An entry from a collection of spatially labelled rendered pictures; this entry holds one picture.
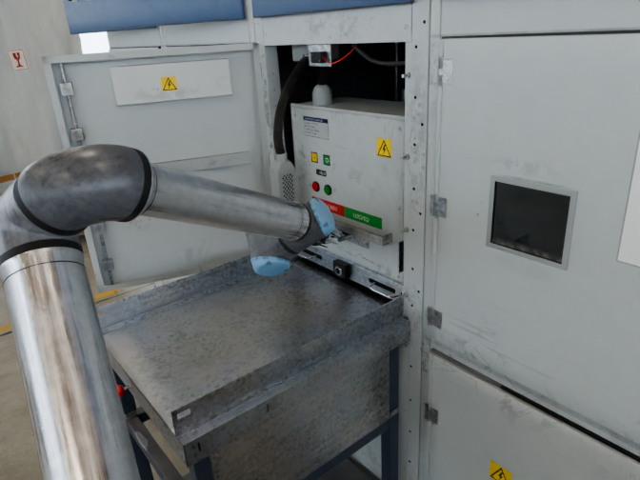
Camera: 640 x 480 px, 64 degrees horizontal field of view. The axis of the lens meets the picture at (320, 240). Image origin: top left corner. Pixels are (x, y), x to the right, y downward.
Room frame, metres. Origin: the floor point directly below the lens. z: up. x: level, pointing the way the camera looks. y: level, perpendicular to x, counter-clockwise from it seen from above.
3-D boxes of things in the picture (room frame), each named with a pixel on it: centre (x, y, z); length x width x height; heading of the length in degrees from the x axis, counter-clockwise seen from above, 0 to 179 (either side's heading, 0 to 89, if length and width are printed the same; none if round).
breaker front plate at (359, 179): (1.48, -0.08, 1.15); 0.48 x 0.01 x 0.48; 38
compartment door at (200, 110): (1.65, 0.45, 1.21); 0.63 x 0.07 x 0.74; 109
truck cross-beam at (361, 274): (1.49, -0.09, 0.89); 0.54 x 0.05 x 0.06; 38
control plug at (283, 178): (1.61, 0.10, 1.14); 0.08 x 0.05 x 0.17; 128
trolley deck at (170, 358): (1.25, 0.22, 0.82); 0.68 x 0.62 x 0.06; 128
